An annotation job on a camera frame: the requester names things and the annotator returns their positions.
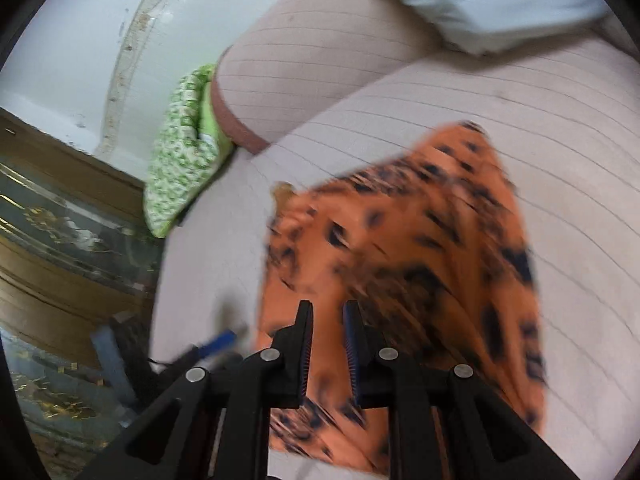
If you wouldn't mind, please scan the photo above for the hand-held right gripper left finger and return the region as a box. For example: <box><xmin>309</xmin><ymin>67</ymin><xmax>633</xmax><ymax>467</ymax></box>
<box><xmin>75</xmin><ymin>300</ymin><xmax>315</xmax><ymax>480</ymax></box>

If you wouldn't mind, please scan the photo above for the orange floral blouse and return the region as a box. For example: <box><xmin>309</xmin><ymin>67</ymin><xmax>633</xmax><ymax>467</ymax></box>
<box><xmin>257</xmin><ymin>120</ymin><xmax>549</xmax><ymax>476</ymax></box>

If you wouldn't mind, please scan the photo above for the pink bolster cushion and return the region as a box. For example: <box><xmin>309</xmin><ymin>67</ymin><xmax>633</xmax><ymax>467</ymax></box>
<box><xmin>210</xmin><ymin>0</ymin><xmax>451</xmax><ymax>156</ymax></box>

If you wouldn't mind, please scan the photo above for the green patterned pillow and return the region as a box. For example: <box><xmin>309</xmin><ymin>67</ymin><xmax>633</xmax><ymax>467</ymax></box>
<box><xmin>143</xmin><ymin>63</ymin><xmax>236</xmax><ymax>238</ymax></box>

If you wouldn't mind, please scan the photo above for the grey pillow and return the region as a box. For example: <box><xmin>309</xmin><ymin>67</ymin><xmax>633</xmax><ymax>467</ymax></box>
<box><xmin>325</xmin><ymin>0</ymin><xmax>613</xmax><ymax>57</ymax></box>

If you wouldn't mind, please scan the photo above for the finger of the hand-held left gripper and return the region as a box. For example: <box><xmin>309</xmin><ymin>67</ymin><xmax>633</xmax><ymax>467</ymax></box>
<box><xmin>167</xmin><ymin>326</ymin><xmax>249</xmax><ymax>368</ymax></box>

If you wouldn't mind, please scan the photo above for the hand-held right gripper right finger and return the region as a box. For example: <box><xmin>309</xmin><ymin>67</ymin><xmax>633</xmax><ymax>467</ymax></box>
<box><xmin>343</xmin><ymin>300</ymin><xmax>583</xmax><ymax>480</ymax></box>

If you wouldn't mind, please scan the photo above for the wooden door with glass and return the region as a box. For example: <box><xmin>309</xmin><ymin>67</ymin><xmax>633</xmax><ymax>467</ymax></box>
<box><xmin>0</xmin><ymin>107</ymin><xmax>167</xmax><ymax>480</ymax></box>

